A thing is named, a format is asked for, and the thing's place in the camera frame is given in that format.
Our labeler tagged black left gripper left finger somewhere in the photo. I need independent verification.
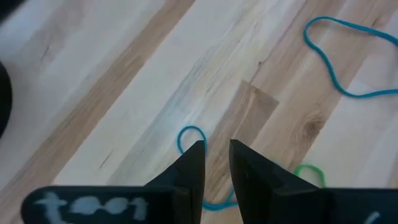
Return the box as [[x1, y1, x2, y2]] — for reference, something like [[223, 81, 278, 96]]
[[20, 139, 206, 224]]

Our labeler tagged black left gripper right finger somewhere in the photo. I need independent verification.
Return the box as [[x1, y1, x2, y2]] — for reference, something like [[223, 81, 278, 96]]
[[229, 139, 398, 224]]

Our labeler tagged blue rubber band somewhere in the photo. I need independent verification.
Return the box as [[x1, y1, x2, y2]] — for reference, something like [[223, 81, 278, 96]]
[[303, 16, 398, 99], [177, 125, 239, 212]]

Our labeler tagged green rubber band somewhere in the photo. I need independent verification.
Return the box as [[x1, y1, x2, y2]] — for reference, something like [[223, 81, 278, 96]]
[[294, 164, 326, 189]]

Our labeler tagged white globe lamp black base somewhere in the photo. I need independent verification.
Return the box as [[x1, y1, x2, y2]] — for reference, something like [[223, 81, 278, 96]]
[[0, 60, 13, 139]]

